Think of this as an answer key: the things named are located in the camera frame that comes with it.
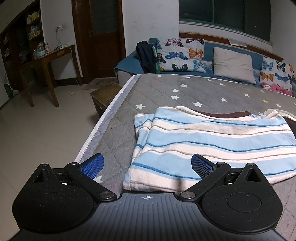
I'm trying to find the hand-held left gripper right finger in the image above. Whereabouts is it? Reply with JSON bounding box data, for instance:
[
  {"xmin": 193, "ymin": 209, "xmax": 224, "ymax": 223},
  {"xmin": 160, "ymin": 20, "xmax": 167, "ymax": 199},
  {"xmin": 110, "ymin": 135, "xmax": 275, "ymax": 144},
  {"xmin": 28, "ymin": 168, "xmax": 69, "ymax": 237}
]
[{"xmin": 178, "ymin": 153, "xmax": 266, "ymax": 202}]

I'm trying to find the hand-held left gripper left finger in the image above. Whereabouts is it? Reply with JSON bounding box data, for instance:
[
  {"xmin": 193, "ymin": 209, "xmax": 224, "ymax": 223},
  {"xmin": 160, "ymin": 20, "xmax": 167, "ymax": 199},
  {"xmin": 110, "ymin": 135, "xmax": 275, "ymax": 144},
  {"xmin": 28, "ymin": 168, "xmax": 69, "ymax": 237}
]
[{"xmin": 30, "ymin": 153, "xmax": 117, "ymax": 202}]

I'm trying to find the blue white striped towel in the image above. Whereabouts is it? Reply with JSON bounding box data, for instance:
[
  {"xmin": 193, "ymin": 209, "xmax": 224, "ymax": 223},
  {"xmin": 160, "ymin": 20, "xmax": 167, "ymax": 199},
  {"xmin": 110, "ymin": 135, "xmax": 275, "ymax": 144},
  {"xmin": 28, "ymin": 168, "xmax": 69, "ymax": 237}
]
[{"xmin": 122, "ymin": 106, "xmax": 296, "ymax": 193}]

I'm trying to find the grey star-patterned mattress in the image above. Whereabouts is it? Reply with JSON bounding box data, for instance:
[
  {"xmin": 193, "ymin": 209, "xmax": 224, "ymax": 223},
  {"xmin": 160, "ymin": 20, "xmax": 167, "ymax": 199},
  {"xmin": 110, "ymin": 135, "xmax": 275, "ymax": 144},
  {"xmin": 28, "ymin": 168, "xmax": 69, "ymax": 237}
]
[{"xmin": 74, "ymin": 73, "xmax": 296, "ymax": 234}]

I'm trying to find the wooden stool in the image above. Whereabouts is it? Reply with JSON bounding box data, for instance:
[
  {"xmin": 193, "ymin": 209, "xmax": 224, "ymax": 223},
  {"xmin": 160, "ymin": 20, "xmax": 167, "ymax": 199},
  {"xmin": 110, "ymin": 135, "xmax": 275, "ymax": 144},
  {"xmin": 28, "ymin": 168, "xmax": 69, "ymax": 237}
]
[{"xmin": 90, "ymin": 83, "xmax": 123, "ymax": 117}]

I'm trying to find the beige pillow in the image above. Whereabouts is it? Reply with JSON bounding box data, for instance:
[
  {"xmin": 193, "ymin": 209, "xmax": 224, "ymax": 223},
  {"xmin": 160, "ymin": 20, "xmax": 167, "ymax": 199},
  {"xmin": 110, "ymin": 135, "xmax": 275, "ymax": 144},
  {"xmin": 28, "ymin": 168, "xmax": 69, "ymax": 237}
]
[{"xmin": 213, "ymin": 47, "xmax": 257, "ymax": 85}]

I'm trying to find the pink cloth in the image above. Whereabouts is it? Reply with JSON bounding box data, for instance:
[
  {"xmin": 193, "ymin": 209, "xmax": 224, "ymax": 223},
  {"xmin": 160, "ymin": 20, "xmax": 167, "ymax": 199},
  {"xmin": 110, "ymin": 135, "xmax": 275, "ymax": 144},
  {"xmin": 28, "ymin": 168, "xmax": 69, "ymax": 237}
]
[{"xmin": 261, "ymin": 83, "xmax": 295, "ymax": 96}]

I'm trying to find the blue sofa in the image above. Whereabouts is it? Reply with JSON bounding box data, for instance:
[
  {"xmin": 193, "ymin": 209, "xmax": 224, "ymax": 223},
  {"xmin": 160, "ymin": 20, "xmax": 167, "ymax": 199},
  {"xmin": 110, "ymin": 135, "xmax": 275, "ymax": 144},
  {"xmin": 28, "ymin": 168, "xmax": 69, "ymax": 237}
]
[{"xmin": 114, "ymin": 32, "xmax": 296, "ymax": 96}]

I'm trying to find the butterfly print pillow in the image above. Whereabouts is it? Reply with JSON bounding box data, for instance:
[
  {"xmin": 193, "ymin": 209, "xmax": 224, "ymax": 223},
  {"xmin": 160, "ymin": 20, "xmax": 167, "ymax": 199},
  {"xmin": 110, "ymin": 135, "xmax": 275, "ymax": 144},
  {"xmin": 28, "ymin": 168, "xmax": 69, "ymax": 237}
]
[
  {"xmin": 155, "ymin": 38, "xmax": 206, "ymax": 73},
  {"xmin": 259, "ymin": 56, "xmax": 296, "ymax": 93}
]

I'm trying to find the wooden desk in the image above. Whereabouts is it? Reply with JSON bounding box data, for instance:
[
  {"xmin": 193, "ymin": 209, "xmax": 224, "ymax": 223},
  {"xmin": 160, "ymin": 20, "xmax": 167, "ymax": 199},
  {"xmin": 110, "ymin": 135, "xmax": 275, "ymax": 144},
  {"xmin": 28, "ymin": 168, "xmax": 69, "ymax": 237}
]
[{"xmin": 17, "ymin": 44, "xmax": 81, "ymax": 108}]

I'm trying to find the dark backpack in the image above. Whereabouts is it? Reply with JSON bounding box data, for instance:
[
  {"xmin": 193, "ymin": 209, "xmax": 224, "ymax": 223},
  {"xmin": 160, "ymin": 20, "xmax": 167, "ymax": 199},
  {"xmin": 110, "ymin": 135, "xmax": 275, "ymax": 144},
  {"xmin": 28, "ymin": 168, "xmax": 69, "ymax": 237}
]
[{"xmin": 135, "ymin": 40, "xmax": 160, "ymax": 74}]

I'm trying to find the brown wooden door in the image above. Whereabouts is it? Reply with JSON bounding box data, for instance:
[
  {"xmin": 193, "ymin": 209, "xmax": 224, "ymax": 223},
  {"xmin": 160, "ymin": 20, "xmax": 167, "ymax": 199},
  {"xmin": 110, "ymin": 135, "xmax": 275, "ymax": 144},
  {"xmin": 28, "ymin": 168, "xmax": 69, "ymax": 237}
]
[{"xmin": 71, "ymin": 0, "xmax": 126, "ymax": 85}]

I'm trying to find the teal container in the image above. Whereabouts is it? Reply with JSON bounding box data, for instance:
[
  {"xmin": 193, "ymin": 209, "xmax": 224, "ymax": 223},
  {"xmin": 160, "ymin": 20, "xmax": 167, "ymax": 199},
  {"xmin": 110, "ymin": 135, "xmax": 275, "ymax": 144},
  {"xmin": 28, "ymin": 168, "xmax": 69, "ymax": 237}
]
[{"xmin": 33, "ymin": 44, "xmax": 45, "ymax": 58}]

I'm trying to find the white book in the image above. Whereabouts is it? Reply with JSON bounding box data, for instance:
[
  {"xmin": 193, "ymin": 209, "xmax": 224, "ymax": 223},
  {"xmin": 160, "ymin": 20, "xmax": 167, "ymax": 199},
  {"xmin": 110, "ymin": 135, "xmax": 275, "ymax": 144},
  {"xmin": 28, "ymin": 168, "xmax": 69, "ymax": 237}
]
[{"xmin": 228, "ymin": 38, "xmax": 248, "ymax": 47}]

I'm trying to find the wooden shelf unit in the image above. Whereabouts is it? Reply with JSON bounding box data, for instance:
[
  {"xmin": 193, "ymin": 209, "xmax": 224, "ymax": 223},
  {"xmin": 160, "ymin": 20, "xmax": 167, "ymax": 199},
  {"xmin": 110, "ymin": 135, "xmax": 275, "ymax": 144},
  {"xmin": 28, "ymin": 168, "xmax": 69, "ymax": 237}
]
[{"xmin": 0, "ymin": 0, "xmax": 45, "ymax": 93}]

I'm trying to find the green-framed window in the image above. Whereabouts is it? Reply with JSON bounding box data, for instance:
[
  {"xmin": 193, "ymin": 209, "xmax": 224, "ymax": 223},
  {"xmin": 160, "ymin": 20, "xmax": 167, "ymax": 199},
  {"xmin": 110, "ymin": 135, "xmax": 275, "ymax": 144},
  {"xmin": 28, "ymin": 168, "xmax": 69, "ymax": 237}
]
[{"xmin": 179, "ymin": 0, "xmax": 271, "ymax": 43}]

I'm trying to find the white charger cable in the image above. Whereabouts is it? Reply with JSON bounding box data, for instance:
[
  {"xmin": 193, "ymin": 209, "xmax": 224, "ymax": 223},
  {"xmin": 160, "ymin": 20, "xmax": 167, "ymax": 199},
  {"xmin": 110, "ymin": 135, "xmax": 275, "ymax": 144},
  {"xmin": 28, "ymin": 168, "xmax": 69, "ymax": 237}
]
[{"xmin": 55, "ymin": 29, "xmax": 70, "ymax": 49}]

